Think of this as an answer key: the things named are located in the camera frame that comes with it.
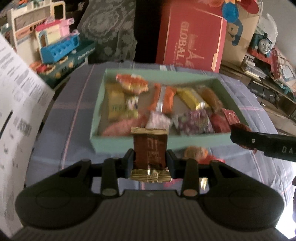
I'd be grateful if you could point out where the yellow bar snack wrapper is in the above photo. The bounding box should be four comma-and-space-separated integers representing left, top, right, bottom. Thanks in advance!
177, 87, 210, 110

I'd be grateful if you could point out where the blue Thomas train toy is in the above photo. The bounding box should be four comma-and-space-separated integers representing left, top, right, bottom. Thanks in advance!
247, 33, 272, 64

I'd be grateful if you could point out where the grey lace cloth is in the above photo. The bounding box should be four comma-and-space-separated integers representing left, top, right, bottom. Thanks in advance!
78, 0, 137, 63

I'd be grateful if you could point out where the orange silver bar wrapper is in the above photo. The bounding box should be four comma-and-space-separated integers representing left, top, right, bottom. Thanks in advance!
148, 83, 177, 114

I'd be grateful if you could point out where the purple green candy bag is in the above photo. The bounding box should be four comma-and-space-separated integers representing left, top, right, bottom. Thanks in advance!
172, 109, 214, 136

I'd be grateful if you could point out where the brown gold chocolate wafer packet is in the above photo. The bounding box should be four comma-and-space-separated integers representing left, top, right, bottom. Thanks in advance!
130, 127, 171, 183

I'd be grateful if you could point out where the plaid blue quilt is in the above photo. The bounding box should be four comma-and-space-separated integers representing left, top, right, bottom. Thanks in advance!
26, 61, 295, 205

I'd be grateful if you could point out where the toy kitchen playset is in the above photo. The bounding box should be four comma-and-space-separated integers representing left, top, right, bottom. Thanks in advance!
6, 1, 95, 88

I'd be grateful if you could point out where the stack of books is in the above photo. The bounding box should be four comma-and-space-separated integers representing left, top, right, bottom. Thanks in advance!
241, 53, 271, 79

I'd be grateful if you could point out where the small red square packet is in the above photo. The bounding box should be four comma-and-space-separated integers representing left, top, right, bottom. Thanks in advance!
222, 108, 240, 126

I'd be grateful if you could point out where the orange clear snack packet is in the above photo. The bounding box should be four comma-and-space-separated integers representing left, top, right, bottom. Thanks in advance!
197, 85, 223, 113

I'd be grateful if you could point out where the red foil snack packet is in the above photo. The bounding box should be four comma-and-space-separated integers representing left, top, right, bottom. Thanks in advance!
210, 113, 231, 133

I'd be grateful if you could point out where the red Global gift box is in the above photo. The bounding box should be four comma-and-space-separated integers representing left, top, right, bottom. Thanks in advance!
156, 1, 227, 73

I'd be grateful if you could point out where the pink cartoon packet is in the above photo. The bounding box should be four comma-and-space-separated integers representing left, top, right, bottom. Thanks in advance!
146, 111, 172, 133

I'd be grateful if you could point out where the white printed instruction sheet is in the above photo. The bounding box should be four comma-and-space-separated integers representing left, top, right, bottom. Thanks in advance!
1, 36, 54, 237

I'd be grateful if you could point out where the long yellow snack stick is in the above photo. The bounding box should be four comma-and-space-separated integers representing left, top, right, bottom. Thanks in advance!
105, 83, 125, 121

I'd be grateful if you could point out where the pink patterned snack packet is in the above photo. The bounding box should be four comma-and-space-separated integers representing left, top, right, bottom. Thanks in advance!
101, 116, 148, 137

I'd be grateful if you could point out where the red cartoon girl packet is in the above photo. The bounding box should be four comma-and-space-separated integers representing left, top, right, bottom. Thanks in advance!
184, 146, 225, 165

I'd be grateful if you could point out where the brown bear cardboard box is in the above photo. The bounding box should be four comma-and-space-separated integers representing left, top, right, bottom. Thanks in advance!
222, 6, 259, 66

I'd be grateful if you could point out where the orange yellow puffed snack bag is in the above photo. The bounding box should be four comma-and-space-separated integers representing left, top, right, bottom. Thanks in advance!
116, 74, 149, 95

